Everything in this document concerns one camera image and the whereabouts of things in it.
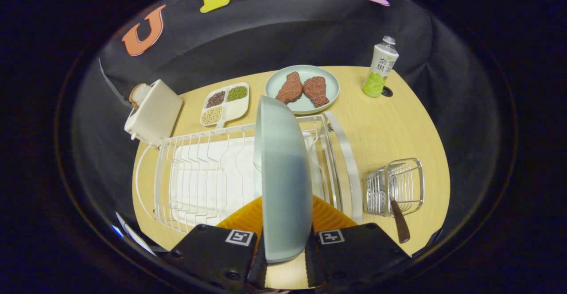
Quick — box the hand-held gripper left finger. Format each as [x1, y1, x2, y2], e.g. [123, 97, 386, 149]
[162, 196, 268, 293]

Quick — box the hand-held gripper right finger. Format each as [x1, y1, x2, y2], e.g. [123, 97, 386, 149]
[304, 195, 412, 291]

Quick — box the wooden handle spoon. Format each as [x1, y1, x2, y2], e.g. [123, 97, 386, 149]
[383, 170, 411, 244]

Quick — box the metal wire basket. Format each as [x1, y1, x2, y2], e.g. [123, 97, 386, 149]
[362, 158, 425, 218]

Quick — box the white wire dish rack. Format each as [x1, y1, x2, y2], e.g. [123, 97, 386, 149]
[134, 112, 364, 235]

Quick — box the pale green plate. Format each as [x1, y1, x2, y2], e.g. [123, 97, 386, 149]
[253, 96, 314, 264]
[264, 65, 341, 116]

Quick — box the pile of pale beans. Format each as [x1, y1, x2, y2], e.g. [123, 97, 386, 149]
[202, 106, 223, 125]

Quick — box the white divided tray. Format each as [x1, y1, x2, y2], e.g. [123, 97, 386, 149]
[199, 82, 250, 128]

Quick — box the white toaster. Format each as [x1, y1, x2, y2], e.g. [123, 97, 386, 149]
[124, 79, 183, 146]

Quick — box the pile of green beans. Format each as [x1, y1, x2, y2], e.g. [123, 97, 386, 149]
[227, 86, 248, 102]

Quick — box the brown meat piece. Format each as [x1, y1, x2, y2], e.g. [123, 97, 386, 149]
[276, 72, 304, 105]
[303, 76, 330, 108]

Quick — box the bread slice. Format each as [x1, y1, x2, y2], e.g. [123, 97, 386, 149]
[128, 83, 152, 109]

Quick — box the green label bottle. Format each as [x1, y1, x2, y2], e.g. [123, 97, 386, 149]
[362, 36, 399, 99]

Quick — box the black backdrop cloth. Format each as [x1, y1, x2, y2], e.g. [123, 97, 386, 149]
[71, 0, 514, 241]

